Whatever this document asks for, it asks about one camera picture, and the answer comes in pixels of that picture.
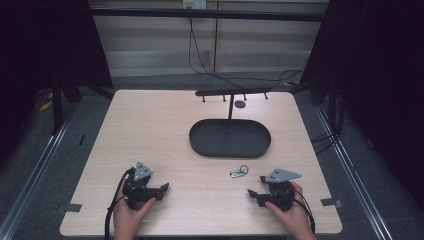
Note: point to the black horizontal frame bar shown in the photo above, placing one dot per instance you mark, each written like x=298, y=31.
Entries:
x=206, y=14

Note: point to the metal floor rail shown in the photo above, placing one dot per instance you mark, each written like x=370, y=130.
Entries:
x=31, y=176
x=353, y=173

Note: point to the black curtain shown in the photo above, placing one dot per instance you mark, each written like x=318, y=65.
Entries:
x=43, y=50
x=376, y=83

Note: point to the black round disc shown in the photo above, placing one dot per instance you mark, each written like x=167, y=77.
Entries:
x=240, y=104

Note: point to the small black tape strip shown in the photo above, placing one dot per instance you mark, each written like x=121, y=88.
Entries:
x=82, y=140

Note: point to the yellow floor scrap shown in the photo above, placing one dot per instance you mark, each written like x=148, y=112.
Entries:
x=45, y=105

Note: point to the grey tape strip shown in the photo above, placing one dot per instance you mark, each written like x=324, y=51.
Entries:
x=331, y=202
x=69, y=208

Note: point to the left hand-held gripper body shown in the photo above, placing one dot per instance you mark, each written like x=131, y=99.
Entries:
x=137, y=191

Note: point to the person's right hand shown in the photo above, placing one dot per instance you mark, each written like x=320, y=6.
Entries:
x=295, y=218

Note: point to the black key rack with tray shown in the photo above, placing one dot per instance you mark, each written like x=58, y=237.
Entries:
x=230, y=138

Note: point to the white wall socket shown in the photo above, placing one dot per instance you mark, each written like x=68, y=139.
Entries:
x=194, y=4

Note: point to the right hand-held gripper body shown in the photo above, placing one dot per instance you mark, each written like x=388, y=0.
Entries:
x=280, y=191

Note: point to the person's left hand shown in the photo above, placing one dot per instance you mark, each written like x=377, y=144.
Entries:
x=128, y=218

